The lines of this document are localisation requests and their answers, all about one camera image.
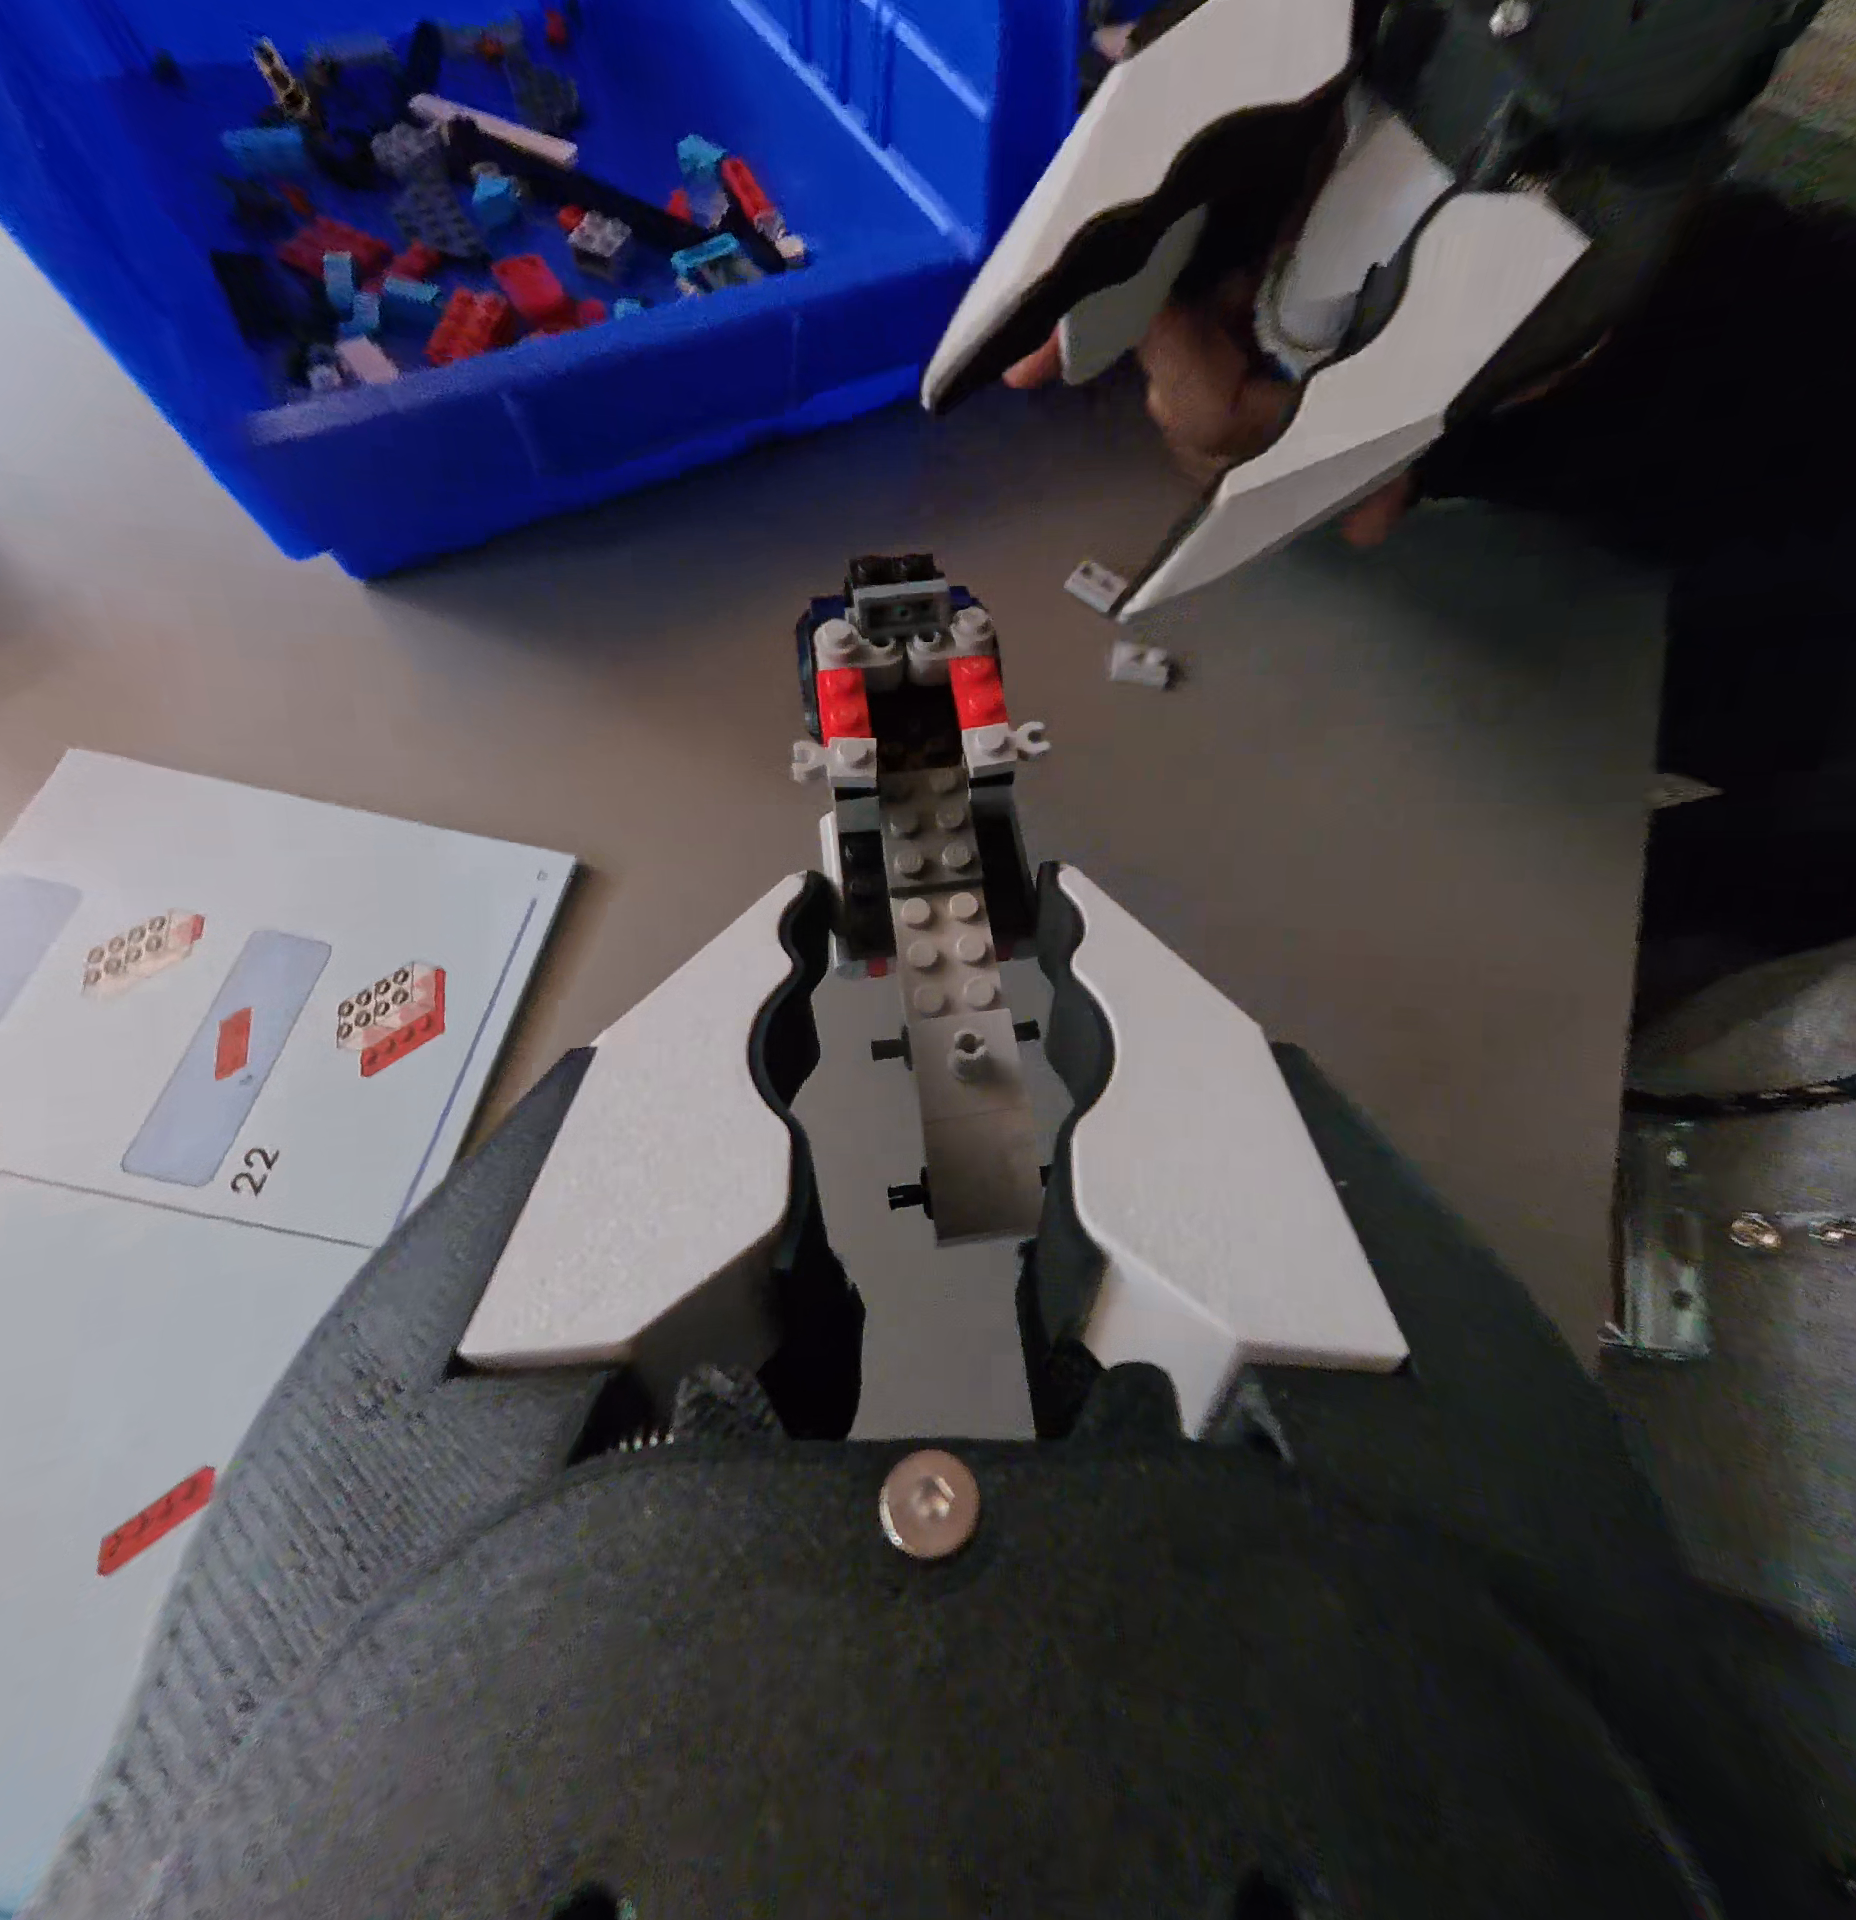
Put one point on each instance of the printed instruction sheet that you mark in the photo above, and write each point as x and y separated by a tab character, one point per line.
117	1319

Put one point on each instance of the blue plastic bin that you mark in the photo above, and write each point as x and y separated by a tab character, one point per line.
644	420

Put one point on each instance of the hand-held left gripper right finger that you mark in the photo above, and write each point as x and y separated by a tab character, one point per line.
1229	1200

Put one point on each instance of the pile of toy bricks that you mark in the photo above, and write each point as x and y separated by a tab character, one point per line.
463	254

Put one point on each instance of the grey toy brick vehicle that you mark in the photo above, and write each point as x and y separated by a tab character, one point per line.
929	930

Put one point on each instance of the grey desk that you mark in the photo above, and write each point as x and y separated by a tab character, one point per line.
598	674

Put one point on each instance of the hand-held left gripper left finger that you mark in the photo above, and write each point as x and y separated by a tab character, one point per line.
644	1186

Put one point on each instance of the person's right hand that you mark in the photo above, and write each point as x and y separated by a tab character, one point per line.
1205	390

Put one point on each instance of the small grey toy brick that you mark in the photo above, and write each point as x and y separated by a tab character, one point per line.
1140	666
1093	587

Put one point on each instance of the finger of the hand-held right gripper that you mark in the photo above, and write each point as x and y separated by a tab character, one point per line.
1409	345
1168	104

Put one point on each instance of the person's grey hoodie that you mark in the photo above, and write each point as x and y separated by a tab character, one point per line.
1769	1500

